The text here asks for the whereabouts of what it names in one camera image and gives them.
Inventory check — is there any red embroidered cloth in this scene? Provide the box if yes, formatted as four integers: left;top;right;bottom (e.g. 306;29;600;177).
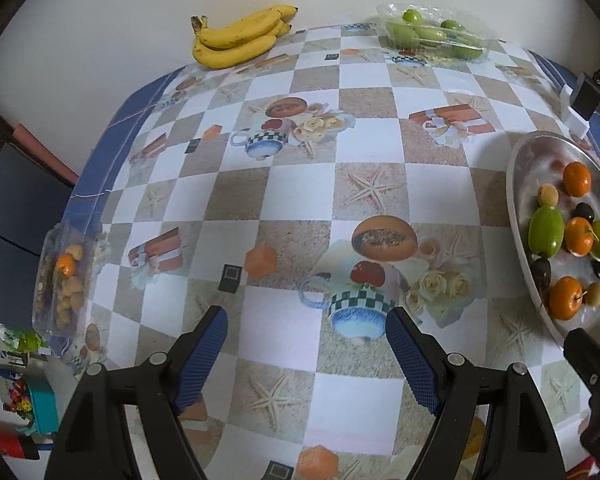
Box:
565;462;600;480

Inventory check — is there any group of small green fruits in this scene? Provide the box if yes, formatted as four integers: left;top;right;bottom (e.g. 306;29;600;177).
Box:
386;8;486;59

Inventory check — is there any teal box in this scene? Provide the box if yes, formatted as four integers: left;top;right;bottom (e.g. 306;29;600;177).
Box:
27;377;61;433

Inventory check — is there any black and white charger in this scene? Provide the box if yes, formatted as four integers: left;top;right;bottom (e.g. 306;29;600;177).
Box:
560;72;600;138

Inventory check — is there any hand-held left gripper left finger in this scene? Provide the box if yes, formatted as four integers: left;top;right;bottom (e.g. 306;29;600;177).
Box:
44;305;230;480

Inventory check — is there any red item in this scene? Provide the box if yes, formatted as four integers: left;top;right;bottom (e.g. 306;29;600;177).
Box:
0;422;41;461

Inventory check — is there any bunch of boxed longans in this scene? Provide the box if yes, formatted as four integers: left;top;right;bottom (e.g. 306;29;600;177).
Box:
55;245;87;318

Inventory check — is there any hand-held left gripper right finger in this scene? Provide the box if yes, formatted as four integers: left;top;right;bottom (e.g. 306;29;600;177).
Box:
385;306;566;480

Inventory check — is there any clear plastic fruit box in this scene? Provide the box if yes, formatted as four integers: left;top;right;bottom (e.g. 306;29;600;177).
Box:
377;2;498;65

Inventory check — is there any round metal plate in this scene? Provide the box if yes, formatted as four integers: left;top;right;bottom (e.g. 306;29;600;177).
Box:
506;131;600;348

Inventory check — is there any yellow banana bunch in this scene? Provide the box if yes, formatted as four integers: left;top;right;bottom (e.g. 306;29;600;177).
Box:
190;5;299;70

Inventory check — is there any dark blue cabinet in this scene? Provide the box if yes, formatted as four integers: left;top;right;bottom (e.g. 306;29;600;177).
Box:
0;120;76;321

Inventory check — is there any clear plastic longan box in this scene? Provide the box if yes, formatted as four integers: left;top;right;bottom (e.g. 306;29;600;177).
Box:
32;222;103;336

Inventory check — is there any green plastic item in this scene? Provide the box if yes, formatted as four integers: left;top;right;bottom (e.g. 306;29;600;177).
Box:
2;329;48;356

